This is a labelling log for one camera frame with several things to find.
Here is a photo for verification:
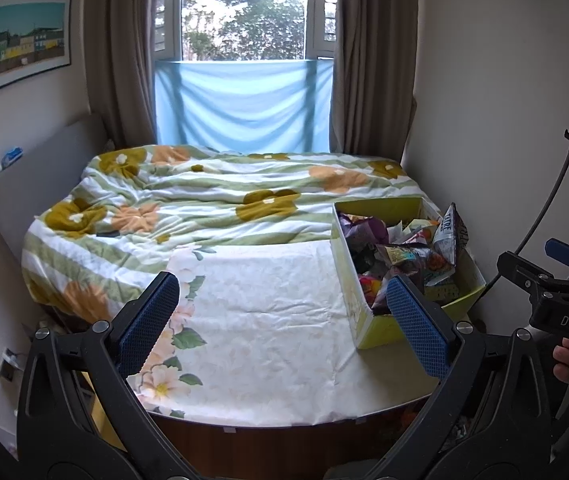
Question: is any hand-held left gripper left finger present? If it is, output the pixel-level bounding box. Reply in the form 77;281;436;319
16;271;195;480

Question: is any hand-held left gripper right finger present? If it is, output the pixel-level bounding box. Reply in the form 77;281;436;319
369;274;553;480

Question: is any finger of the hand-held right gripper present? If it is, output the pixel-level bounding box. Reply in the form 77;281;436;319
497;251;564;297
545;239;569;271

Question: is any green cardboard box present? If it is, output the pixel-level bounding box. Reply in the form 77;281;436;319
331;197;488;351

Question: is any pink strawberry snack packet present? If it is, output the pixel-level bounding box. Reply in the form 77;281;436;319
359;272;390;311

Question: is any silver purple snack packet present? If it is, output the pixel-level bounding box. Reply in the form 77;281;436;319
432;203;470;266

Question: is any person's right hand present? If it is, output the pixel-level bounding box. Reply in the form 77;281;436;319
553;338;569;383

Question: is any white floral table cover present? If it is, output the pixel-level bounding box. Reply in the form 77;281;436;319
127;242;440;428

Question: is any floral striped blanket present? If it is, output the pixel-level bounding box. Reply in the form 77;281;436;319
20;144;440;321

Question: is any grey headboard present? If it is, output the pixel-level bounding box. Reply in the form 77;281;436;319
0;112;110;261

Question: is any blue white small object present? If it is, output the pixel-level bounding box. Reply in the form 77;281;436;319
0;147;24;184

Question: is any light blue cloth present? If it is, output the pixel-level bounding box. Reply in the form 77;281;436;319
154;58;334;153

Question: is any window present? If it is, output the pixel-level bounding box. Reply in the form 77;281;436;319
154;0;340;63

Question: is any black cable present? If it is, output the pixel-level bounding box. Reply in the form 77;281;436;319
485;130;569;292

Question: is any wall power socket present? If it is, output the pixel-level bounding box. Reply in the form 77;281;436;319
0;347;21;381

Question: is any framed wall picture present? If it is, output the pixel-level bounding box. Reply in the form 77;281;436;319
0;0;72;101

